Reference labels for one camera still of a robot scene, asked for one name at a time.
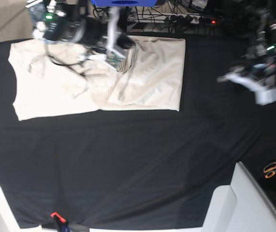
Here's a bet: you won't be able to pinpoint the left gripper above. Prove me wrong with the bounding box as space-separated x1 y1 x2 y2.
216 58 276 87

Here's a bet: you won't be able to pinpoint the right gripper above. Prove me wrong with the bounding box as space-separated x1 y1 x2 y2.
79 16 136 49

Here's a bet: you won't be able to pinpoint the cream white T-shirt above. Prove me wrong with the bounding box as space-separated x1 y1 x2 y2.
8 36 186 121

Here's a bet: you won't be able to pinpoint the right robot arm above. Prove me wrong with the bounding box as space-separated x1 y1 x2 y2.
25 0 135 51

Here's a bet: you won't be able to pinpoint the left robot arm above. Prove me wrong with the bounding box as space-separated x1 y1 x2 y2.
217 5 276 91

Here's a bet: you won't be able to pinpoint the white power strip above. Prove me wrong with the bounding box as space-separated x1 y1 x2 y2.
127 12 201 24

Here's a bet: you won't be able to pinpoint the blue plastic box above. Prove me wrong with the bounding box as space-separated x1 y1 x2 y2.
91 0 157 7

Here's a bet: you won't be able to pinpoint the black table cloth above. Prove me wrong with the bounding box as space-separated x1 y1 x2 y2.
0 34 276 230

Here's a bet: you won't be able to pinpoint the red clip at table edge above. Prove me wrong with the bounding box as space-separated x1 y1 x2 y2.
50 212 66 223

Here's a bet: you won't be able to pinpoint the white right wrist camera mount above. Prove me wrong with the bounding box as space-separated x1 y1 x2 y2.
106 7 125 70

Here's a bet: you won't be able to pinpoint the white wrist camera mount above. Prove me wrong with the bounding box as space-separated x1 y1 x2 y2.
225 72 276 106
106 7 125 70

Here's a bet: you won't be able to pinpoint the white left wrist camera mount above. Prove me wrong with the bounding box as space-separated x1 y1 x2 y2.
225 72 276 106

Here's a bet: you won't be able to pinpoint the orange handled scissors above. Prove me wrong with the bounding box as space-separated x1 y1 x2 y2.
263 162 276 179

